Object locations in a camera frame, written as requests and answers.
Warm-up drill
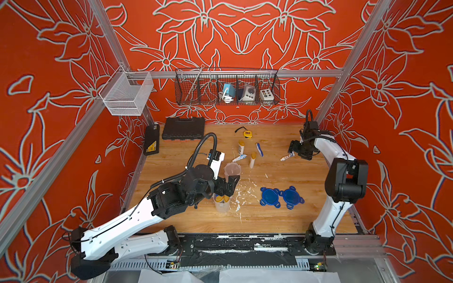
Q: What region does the white red toothpaste tube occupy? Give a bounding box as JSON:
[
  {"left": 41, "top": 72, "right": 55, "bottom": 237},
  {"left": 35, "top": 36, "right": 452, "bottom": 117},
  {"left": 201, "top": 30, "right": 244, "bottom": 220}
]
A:
[{"left": 280, "top": 152, "right": 295, "bottom": 162}]

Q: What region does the clear plastic container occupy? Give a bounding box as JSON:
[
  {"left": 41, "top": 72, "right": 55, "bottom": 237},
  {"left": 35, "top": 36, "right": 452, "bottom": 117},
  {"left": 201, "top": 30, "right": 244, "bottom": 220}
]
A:
[
  {"left": 224, "top": 162, "right": 242, "bottom": 182},
  {"left": 213, "top": 194, "right": 231, "bottom": 213}
]

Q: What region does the blue lid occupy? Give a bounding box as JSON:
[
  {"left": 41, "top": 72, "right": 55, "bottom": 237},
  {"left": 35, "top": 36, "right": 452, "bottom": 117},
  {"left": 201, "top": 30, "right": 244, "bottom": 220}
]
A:
[
  {"left": 279, "top": 186, "right": 305, "bottom": 210},
  {"left": 260, "top": 187, "right": 281, "bottom": 208}
]

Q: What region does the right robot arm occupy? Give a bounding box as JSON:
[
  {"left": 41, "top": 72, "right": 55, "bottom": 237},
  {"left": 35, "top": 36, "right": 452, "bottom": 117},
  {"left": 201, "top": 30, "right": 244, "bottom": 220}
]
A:
[{"left": 289, "top": 121, "right": 369, "bottom": 255}]

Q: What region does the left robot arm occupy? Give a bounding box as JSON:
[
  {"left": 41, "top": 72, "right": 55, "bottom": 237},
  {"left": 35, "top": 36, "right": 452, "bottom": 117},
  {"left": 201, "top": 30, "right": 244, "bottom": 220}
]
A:
[{"left": 68, "top": 165, "right": 240, "bottom": 280}]

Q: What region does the white blue toothpaste tube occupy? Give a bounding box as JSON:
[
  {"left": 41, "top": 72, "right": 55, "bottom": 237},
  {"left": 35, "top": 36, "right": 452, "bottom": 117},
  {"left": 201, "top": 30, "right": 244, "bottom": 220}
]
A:
[{"left": 232, "top": 154, "right": 248, "bottom": 162}]

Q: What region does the white bottle yellow cap far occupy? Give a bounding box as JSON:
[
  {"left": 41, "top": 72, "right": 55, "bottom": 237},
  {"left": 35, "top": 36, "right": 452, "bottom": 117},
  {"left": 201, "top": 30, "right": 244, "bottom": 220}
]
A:
[{"left": 238, "top": 140, "right": 245, "bottom": 155}]

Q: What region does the yellow tape measure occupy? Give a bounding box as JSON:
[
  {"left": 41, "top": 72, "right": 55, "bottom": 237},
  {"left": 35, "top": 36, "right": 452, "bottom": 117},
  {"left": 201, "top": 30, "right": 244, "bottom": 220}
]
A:
[{"left": 235, "top": 126, "right": 253, "bottom": 139}]

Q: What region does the white button box in basket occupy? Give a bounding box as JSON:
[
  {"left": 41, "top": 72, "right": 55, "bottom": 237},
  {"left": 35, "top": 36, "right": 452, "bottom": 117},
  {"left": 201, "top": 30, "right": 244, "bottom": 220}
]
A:
[{"left": 260, "top": 88, "right": 274, "bottom": 105}]

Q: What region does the black tool case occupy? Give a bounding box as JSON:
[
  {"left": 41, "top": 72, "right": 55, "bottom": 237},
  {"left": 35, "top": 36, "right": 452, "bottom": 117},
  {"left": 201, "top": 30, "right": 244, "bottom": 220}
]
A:
[{"left": 162, "top": 117, "right": 205, "bottom": 140}]

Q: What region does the grey device in basket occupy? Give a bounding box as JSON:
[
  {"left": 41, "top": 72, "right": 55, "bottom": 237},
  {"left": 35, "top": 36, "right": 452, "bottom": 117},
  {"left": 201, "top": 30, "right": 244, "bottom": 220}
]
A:
[{"left": 237, "top": 84, "right": 256, "bottom": 105}]

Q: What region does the black box yellow label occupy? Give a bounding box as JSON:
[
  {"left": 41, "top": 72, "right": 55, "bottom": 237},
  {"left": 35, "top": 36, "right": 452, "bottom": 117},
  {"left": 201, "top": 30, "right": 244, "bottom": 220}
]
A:
[{"left": 143, "top": 125, "right": 160, "bottom": 156}]

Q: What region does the blue white item in basket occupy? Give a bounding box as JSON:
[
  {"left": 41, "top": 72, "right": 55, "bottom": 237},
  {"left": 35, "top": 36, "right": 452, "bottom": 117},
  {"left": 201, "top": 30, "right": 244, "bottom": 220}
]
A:
[{"left": 218, "top": 84, "right": 236, "bottom": 104}]

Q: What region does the aluminium crossbar back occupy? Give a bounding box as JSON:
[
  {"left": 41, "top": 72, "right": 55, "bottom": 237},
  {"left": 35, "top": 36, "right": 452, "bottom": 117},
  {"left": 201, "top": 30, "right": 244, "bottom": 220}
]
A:
[{"left": 126, "top": 68, "right": 343, "bottom": 80}]

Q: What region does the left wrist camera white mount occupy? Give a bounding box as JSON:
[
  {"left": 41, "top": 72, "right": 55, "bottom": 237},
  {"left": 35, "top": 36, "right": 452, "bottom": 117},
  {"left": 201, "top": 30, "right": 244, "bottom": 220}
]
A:
[{"left": 207, "top": 150, "right": 225, "bottom": 180}]

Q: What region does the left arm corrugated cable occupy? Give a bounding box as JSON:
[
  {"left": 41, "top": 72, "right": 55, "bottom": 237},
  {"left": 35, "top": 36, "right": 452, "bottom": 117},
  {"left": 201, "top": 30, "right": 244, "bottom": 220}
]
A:
[{"left": 150, "top": 132, "right": 218, "bottom": 188}]

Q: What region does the aluminium frame post left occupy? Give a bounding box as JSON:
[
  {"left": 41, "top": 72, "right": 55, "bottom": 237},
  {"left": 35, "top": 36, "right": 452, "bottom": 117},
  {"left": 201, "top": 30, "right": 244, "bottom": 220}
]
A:
[{"left": 88, "top": 1, "right": 154, "bottom": 125}]

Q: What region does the aluminium frame post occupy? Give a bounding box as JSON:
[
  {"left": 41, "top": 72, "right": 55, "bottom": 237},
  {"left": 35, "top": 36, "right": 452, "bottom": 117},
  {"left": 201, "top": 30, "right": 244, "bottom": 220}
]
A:
[
  {"left": 88, "top": 1, "right": 154, "bottom": 125},
  {"left": 315, "top": 0, "right": 391, "bottom": 125}
]

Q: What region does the black wire wall basket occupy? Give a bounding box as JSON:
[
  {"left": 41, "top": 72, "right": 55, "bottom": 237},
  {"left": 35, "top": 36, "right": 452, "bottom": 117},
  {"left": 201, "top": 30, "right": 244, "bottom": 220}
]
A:
[{"left": 175, "top": 67, "right": 281, "bottom": 106}]

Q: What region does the white wire basket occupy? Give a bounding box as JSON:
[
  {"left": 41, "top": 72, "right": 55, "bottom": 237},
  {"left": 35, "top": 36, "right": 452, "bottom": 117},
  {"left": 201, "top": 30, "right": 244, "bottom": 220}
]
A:
[{"left": 100, "top": 71, "right": 154, "bottom": 116}]

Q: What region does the aluminium frame post right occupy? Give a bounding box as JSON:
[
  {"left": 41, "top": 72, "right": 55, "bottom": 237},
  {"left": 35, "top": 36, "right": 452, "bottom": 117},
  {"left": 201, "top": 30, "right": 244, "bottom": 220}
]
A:
[{"left": 315, "top": 0, "right": 391, "bottom": 125}]

